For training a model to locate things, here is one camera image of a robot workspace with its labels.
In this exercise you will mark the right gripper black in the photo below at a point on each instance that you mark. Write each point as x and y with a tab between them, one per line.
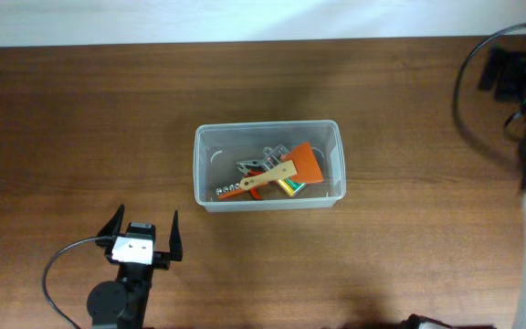
513	66

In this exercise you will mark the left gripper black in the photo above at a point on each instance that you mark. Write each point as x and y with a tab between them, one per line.
163	259

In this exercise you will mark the orange socket bit rail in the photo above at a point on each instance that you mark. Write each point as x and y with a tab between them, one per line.
229	191

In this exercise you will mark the small red-handled pliers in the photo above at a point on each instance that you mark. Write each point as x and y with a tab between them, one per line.
250	168

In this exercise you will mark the clear case coloured tubes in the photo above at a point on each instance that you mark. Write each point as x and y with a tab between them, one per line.
273	157

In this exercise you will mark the orange scraper wooden handle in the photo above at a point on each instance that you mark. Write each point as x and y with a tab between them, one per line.
300	165

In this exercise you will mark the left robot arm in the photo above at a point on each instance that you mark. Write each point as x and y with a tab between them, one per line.
121	303

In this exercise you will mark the clear plastic container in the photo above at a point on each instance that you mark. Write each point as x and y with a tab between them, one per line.
226	153

